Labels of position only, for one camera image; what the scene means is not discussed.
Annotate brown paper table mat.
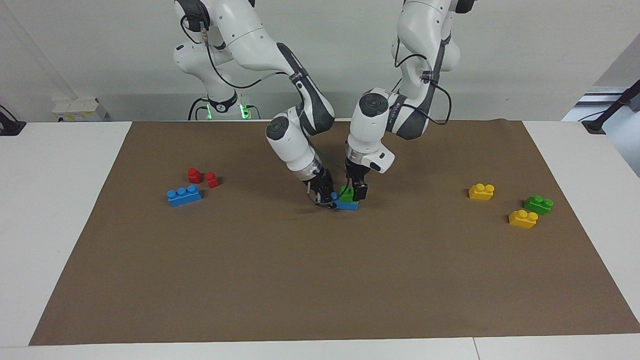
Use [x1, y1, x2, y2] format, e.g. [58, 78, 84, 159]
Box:
[28, 118, 640, 347]

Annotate black table clamp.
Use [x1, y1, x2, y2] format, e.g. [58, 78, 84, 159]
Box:
[0, 104, 27, 137]

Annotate yellow two-stud toy block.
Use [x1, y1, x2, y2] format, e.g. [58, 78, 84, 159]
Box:
[468, 183, 496, 202]
[508, 209, 540, 230]

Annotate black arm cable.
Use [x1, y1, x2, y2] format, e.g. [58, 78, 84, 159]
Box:
[393, 30, 454, 126]
[179, 14, 338, 209]

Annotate blue three-stud toy block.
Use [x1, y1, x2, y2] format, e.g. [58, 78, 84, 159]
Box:
[329, 192, 360, 212]
[166, 184, 203, 208]

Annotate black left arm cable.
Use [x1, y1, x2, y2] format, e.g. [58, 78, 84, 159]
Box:
[393, 30, 454, 126]

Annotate black right base cable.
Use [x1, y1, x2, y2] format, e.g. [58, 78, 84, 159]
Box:
[187, 97, 261, 121]

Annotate black camera stand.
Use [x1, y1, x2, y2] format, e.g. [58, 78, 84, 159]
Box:
[582, 78, 640, 135]

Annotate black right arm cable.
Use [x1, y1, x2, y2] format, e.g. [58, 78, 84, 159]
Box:
[179, 14, 338, 209]

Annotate white wall power box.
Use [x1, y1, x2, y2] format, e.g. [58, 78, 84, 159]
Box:
[52, 97, 109, 123]

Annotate grey aluminium rail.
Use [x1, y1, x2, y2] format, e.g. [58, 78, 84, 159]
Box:
[575, 85, 632, 108]

